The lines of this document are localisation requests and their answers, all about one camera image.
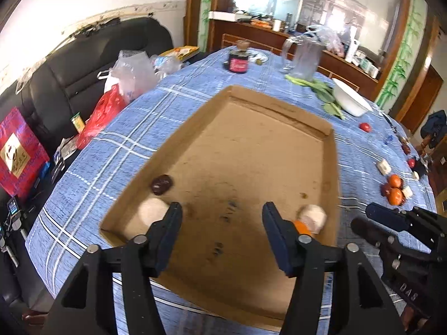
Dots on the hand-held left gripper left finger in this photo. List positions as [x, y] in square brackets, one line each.
[167, 239]

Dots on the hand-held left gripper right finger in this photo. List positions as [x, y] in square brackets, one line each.
[276, 239]

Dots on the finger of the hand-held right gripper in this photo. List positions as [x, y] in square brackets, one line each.
[373, 232]
[384, 213]

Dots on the orange mandarin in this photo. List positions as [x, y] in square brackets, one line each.
[394, 180]
[301, 226]
[396, 195]

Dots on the white chunk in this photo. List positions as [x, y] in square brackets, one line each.
[383, 166]
[407, 192]
[314, 216]
[150, 209]
[415, 175]

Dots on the shallow cardboard box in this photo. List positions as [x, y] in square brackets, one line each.
[237, 153]

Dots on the small red tomato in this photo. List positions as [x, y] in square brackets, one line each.
[411, 163]

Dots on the small black box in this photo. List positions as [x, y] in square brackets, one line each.
[421, 169]

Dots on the dark blue jacket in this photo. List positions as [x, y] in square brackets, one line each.
[433, 125]

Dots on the white bowl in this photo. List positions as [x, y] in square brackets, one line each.
[349, 99]

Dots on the blue plaid tablecloth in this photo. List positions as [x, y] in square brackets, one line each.
[139, 122]

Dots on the wooden door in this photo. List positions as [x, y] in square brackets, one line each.
[422, 94]

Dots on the green leafy vegetable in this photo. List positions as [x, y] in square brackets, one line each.
[324, 94]

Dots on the red plastic bag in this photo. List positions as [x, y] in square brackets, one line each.
[101, 115]

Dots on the small yellow green carton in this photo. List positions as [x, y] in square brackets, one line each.
[78, 123]

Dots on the black electronic device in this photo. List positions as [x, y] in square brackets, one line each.
[14, 211]

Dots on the white bottle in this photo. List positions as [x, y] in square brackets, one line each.
[352, 49]

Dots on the glass pitcher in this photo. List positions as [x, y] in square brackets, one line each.
[307, 59]

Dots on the bluish plastic bag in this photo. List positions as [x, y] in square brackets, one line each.
[167, 63]

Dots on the dark jar with red label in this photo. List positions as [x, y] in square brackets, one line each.
[238, 64]

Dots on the red gift bag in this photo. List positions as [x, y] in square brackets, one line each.
[24, 129]

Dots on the crumpled clear plastic bag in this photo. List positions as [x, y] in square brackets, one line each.
[328, 38]

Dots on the patterned plate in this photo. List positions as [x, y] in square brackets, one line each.
[260, 56]

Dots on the yellow package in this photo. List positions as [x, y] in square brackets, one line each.
[183, 52]

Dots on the black leather sofa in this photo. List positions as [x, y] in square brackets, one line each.
[70, 69]

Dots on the wooden cabinet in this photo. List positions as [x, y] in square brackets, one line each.
[251, 36]

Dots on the white flat box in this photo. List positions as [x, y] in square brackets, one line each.
[227, 15]

